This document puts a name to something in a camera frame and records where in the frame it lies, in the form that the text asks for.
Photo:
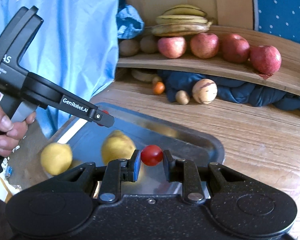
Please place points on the wooden curved shelf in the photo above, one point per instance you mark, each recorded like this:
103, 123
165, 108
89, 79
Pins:
286, 79

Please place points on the blue star-pattern fabric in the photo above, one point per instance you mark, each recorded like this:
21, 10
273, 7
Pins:
278, 17

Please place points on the red apple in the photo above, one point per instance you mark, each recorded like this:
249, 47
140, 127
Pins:
235, 48
265, 59
172, 47

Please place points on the top banana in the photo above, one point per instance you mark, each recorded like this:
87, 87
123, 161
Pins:
185, 9

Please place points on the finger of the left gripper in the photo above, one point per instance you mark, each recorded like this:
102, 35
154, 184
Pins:
74, 105

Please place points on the metal tray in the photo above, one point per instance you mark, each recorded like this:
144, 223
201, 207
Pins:
86, 138

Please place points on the left kiwi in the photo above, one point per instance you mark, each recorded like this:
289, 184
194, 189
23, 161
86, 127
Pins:
128, 48

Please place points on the dark blue padded jacket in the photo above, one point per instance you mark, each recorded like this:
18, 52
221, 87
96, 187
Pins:
230, 90

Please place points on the right kiwi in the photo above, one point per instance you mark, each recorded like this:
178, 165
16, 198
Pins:
148, 44

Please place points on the small orange tangerine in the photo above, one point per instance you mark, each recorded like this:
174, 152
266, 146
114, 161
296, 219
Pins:
158, 88

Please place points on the light blue garment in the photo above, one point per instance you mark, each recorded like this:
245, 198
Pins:
77, 45

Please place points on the kiwi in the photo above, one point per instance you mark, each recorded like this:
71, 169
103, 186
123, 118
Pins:
148, 44
128, 48

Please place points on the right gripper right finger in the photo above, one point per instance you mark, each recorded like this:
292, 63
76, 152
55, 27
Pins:
190, 175

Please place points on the bottom brown-spotted banana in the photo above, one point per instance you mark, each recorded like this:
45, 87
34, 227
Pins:
180, 29

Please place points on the yellow lemon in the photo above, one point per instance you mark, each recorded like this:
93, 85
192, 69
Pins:
56, 158

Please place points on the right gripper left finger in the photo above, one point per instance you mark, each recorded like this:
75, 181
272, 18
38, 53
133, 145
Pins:
114, 174

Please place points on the small tan fruit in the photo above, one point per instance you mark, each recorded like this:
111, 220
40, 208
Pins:
182, 97
156, 79

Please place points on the person left hand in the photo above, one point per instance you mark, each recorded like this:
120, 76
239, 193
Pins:
13, 132

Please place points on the middle banana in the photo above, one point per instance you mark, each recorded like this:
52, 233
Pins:
166, 19

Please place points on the mango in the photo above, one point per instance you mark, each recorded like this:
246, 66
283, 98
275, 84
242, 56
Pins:
117, 145

